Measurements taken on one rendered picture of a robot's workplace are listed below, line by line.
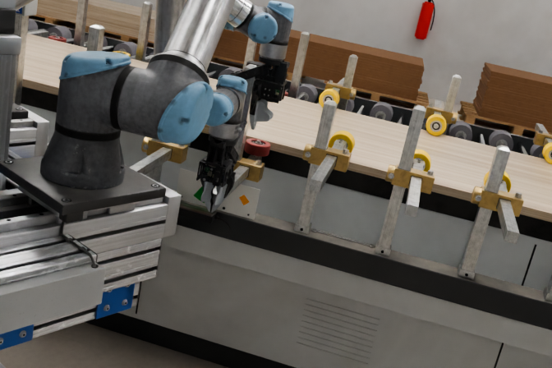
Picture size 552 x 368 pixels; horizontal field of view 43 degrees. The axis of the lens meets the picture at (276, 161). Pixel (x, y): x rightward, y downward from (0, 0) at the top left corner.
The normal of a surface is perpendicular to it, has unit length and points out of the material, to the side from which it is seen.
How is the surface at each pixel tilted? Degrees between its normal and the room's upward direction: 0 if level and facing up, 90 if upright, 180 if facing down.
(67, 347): 0
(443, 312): 90
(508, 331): 90
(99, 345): 0
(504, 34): 90
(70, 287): 90
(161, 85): 45
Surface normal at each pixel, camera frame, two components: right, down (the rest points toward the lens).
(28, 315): 0.73, 0.33
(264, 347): -0.23, 0.25
